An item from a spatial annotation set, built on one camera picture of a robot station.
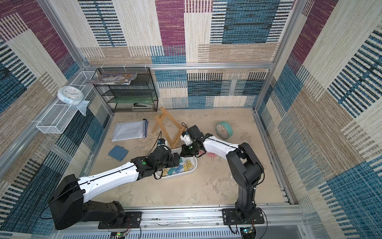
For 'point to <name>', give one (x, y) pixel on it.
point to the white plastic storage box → (187, 165)
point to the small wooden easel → (172, 129)
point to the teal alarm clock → (224, 130)
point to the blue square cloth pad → (118, 152)
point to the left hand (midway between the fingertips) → (174, 156)
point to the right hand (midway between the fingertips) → (180, 153)
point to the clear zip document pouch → (130, 130)
